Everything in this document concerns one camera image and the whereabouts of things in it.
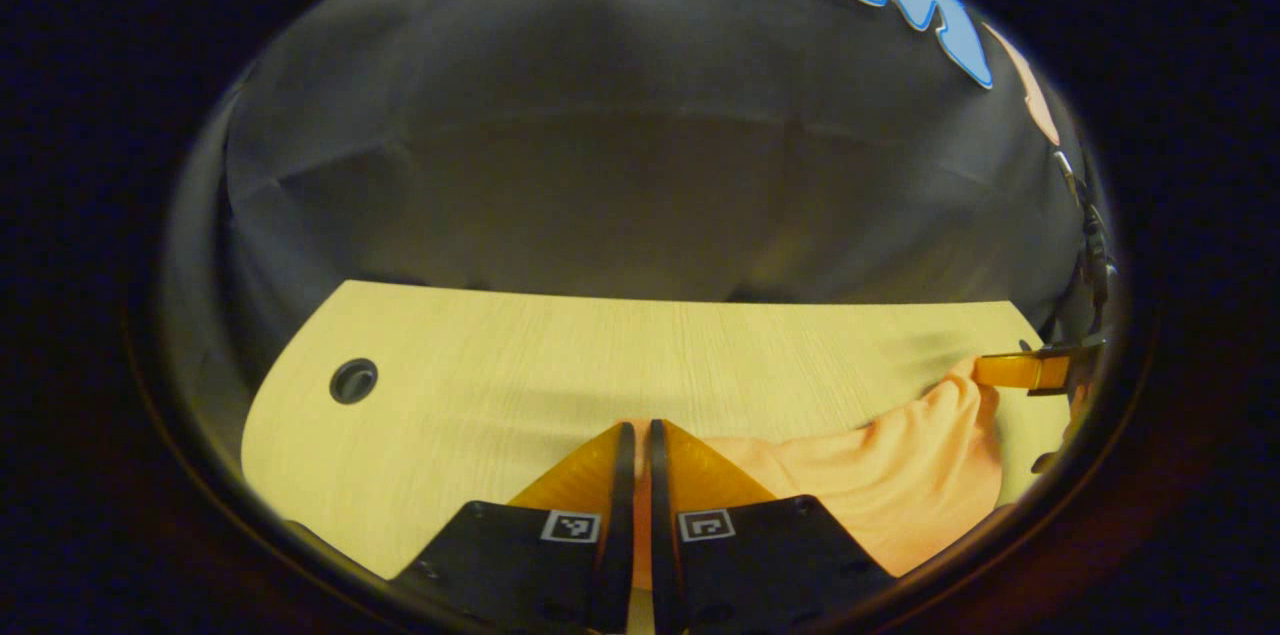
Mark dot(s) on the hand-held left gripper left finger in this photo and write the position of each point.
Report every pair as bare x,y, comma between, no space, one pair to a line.
620,525

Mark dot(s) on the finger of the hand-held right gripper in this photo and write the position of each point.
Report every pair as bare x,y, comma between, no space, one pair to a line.
1015,372

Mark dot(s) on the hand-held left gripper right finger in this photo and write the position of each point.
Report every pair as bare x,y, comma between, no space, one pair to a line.
662,525

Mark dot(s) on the orange T-shirt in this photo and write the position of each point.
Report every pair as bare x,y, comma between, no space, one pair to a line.
900,475

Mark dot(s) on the black backdrop cloth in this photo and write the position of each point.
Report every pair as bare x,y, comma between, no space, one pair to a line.
620,185

